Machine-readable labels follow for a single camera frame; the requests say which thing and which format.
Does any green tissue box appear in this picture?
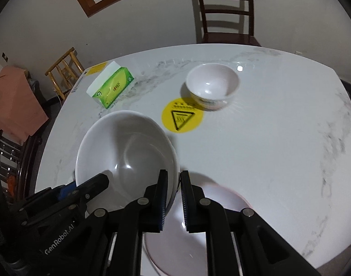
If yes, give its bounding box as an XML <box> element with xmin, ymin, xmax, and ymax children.
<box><xmin>86</xmin><ymin>61</ymin><xmax>135</xmax><ymax>110</ymax></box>

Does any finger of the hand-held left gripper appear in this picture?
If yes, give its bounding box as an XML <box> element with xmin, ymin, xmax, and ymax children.
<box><xmin>69</xmin><ymin>173</ymin><xmax>110</xmax><ymax>205</ymax></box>
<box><xmin>20</xmin><ymin>184</ymin><xmax>80</xmax><ymax>225</ymax></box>

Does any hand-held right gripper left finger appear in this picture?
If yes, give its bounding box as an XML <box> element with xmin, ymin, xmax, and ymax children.
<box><xmin>78</xmin><ymin>169</ymin><xmax>169</xmax><ymax>276</ymax></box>

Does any large pink bowl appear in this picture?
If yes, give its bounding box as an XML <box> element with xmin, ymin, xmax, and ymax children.
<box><xmin>143</xmin><ymin>172</ymin><xmax>253</xmax><ymax>276</ymax></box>

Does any white bowl with printed band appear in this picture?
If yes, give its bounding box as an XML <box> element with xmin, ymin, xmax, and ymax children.
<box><xmin>186</xmin><ymin>63</ymin><xmax>240</xmax><ymax>111</ymax></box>

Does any round yellow warning sticker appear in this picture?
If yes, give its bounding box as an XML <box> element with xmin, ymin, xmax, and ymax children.
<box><xmin>162</xmin><ymin>98</ymin><xmax>205</xmax><ymax>134</ymax></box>

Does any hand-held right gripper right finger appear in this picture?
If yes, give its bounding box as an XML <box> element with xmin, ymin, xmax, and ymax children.
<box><xmin>180</xmin><ymin>170</ymin><xmax>321</xmax><ymax>276</ymax></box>

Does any pink cloth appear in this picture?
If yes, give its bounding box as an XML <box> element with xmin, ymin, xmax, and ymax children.
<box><xmin>0</xmin><ymin>66</ymin><xmax>49</xmax><ymax>138</ymax></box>

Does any bamboo chair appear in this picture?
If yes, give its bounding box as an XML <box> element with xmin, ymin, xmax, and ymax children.
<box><xmin>45</xmin><ymin>47</ymin><xmax>84</xmax><ymax>101</ymax></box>

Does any white bowl with blue base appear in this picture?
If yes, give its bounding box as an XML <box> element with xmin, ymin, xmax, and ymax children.
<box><xmin>75</xmin><ymin>110</ymin><xmax>180</xmax><ymax>216</ymax></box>

